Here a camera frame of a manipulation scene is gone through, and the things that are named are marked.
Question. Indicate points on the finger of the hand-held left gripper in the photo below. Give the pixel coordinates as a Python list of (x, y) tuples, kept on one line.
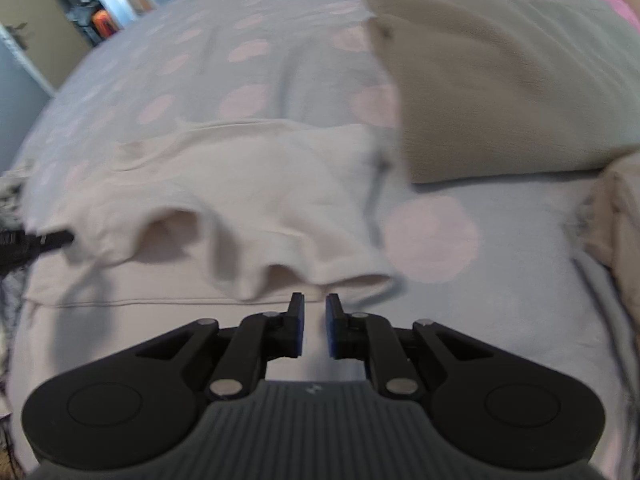
[(52, 241)]

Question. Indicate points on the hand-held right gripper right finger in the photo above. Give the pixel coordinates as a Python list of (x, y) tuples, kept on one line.
[(330, 330)]

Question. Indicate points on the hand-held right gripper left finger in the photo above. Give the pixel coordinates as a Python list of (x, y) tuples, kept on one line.
[(299, 330)]

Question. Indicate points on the white shirt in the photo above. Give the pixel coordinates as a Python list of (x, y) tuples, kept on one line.
[(250, 200), (617, 210)]

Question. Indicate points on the orange stool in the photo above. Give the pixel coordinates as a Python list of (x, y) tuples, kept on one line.
[(102, 20)]

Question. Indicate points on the cream bedroom door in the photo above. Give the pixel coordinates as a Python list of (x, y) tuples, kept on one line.
[(35, 15)]

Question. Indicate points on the polka dot bed sheet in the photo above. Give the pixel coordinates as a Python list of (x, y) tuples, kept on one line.
[(250, 85)]

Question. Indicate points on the olive green folded garment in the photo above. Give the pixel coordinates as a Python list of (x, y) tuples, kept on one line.
[(500, 85)]

